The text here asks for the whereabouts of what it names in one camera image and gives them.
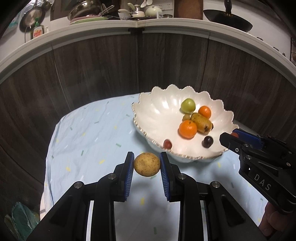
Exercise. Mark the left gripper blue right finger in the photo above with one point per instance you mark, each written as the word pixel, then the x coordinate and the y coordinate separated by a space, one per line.
pixel 165 174

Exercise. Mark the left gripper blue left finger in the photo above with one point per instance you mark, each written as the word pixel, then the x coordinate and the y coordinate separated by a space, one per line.
pixel 128 173

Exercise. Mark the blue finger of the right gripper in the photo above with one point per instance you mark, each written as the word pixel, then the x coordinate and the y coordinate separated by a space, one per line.
pixel 231 142
pixel 248 138

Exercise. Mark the dark purple plum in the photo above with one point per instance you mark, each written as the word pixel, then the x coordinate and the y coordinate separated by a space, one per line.
pixel 207 142

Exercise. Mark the yellow mango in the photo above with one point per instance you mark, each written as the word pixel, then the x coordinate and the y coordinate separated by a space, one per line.
pixel 203 124

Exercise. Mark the orange tangerine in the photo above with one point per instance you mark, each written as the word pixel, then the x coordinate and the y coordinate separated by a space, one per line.
pixel 187 129
pixel 205 111

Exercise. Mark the green apple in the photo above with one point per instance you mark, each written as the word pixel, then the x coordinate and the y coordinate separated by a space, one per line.
pixel 188 106

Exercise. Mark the right hand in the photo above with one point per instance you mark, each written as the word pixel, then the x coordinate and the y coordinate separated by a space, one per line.
pixel 272 220

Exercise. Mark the light blue patterned cloth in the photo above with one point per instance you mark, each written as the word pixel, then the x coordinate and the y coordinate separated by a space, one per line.
pixel 90 141

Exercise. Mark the white scalloped ceramic bowl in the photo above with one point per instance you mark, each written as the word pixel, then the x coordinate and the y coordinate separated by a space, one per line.
pixel 157 115

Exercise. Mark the green plastic bag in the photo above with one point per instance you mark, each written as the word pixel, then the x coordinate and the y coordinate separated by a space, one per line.
pixel 22 221

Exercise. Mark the black wok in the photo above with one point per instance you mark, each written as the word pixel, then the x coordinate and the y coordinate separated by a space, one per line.
pixel 228 18

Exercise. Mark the wooden cutting board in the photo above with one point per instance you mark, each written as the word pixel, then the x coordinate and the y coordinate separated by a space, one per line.
pixel 190 9

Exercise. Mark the cream ceramic pot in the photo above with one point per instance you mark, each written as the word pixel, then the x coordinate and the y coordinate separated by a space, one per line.
pixel 153 11

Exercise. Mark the green basin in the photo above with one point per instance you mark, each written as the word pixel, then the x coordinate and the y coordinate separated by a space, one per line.
pixel 86 19

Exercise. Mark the green dish soap bottle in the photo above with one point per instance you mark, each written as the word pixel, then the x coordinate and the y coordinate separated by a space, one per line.
pixel 37 30

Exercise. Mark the steel mixing bowl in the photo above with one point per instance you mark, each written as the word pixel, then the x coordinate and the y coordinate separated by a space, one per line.
pixel 85 8

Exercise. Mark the hanging steel frying pan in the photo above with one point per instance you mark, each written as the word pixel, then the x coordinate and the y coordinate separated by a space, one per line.
pixel 28 21

